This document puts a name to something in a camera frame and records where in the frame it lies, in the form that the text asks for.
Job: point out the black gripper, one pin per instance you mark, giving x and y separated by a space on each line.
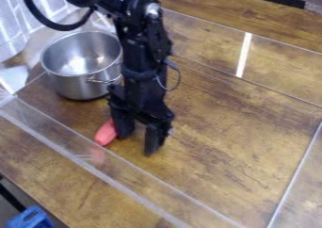
139 100

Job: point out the pink handled metal spoon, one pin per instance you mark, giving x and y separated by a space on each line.
105 133

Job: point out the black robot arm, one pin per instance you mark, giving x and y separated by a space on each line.
145 46

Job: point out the stainless steel pot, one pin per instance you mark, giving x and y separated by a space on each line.
81 62

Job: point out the blue plastic crate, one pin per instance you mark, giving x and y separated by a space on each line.
31 218

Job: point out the white checkered curtain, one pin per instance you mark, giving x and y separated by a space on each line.
17 23

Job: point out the clear acrylic barrier wall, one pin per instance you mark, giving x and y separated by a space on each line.
163 199

